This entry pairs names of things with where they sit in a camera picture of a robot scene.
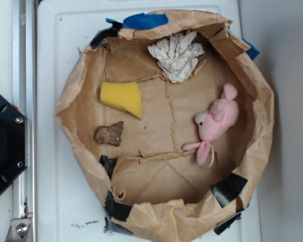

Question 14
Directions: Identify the brown rock chunk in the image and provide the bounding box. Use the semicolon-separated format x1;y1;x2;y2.
94;121;124;147

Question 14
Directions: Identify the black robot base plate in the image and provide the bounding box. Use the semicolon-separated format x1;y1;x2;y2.
0;95;26;195

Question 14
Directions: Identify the pink plush bunny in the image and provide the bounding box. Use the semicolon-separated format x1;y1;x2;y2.
182;83;239;166

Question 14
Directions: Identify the crumpled white paper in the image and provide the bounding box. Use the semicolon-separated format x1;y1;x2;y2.
147;30;205;83

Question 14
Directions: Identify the metal corner bracket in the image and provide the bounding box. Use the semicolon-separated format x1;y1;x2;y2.
5;218;31;242

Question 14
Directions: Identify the brown paper bag bin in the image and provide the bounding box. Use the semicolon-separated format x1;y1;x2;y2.
56;10;274;241

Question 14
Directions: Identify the yellow sponge piece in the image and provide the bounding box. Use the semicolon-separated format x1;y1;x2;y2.
100;81;143;120

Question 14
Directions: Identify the aluminium extrusion rail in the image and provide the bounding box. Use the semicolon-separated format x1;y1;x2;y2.
13;1;38;241

